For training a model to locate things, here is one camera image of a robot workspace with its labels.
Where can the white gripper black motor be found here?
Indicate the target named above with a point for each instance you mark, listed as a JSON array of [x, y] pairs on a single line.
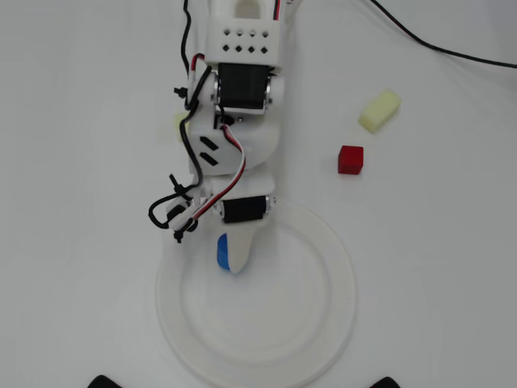
[[243, 210]]

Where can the blue cylinder block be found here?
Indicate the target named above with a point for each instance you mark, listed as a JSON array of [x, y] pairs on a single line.
[[222, 252]]

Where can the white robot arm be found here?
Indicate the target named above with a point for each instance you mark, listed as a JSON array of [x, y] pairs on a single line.
[[242, 40]]

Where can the white round dish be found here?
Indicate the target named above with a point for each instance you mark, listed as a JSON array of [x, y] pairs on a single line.
[[291, 307]]

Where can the red cube block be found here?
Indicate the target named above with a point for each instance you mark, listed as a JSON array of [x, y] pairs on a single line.
[[350, 160]]

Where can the pale yellow foam block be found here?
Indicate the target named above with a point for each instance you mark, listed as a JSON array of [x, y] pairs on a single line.
[[179, 123], [379, 110]]

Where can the black stand foot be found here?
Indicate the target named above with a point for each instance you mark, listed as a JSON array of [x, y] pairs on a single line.
[[388, 383], [104, 382]]

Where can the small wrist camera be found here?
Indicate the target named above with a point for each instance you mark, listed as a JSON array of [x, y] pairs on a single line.
[[177, 214]]

